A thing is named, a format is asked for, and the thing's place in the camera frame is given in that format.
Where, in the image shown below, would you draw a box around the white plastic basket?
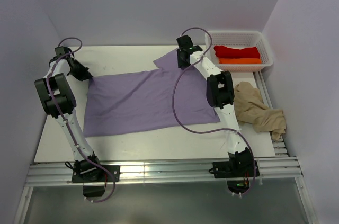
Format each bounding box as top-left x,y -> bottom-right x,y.
205,31 -> 273,72

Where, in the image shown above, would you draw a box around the lilac t shirt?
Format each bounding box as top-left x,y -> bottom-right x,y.
83,50 -> 220,137

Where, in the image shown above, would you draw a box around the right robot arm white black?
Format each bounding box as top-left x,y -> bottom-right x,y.
172,34 -> 255,176

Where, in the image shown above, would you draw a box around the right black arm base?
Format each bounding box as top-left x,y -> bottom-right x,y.
208,160 -> 260,179

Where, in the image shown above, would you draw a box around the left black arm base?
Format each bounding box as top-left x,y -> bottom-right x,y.
65,160 -> 120,200

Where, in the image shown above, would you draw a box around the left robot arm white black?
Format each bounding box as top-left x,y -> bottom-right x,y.
34,46 -> 103,181

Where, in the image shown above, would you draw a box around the rolled red t shirt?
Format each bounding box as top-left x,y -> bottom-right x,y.
213,46 -> 260,58

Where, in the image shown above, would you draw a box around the rolled orange t shirt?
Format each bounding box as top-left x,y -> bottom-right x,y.
218,58 -> 262,65

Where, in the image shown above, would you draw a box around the beige t shirt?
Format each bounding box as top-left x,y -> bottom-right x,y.
234,82 -> 286,141

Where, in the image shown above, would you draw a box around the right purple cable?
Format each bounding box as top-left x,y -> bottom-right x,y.
172,26 -> 257,195

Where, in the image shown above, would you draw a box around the purple cable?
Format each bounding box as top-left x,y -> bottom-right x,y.
46,37 -> 116,203
172,26 -> 257,195

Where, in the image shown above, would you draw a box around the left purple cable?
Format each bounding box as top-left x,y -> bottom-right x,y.
46,37 -> 116,203

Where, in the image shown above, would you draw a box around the aluminium frame rails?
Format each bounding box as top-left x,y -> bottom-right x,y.
13,44 -> 318,224

